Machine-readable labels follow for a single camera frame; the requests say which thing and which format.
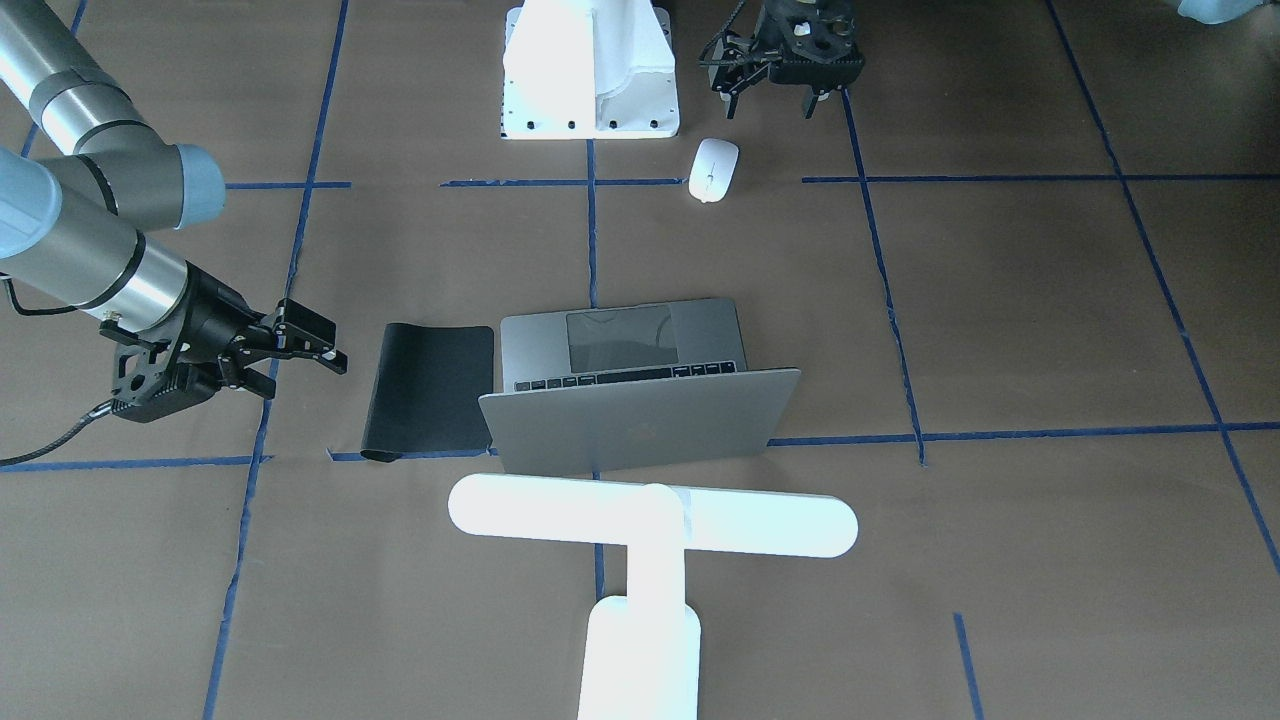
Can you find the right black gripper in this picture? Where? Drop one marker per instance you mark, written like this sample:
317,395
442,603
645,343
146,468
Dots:
211,318

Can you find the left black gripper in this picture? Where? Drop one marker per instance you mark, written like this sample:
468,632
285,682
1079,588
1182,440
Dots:
733,60

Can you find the black mouse pad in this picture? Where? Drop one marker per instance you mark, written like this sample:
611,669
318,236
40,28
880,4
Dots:
426,392

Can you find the grey laptop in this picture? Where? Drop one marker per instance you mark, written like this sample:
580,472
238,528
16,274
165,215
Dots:
591,390

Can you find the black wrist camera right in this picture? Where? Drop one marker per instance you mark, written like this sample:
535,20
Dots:
150,379

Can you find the white desk lamp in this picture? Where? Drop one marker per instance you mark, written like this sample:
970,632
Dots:
642,647

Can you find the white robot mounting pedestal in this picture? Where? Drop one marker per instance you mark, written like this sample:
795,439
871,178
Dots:
575,70

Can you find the white computer mouse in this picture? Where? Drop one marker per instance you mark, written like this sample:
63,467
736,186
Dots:
712,169

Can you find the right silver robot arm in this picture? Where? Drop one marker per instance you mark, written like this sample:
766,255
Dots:
79,228

